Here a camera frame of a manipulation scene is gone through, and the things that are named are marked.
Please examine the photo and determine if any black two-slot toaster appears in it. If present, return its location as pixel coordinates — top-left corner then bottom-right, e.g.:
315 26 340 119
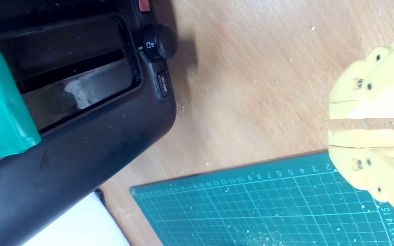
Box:
0 0 179 246

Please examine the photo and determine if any green cutting mat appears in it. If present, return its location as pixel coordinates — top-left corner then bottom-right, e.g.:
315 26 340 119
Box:
130 150 394 246

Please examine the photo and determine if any green toaster lever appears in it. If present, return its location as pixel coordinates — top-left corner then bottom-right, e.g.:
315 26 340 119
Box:
0 43 42 158

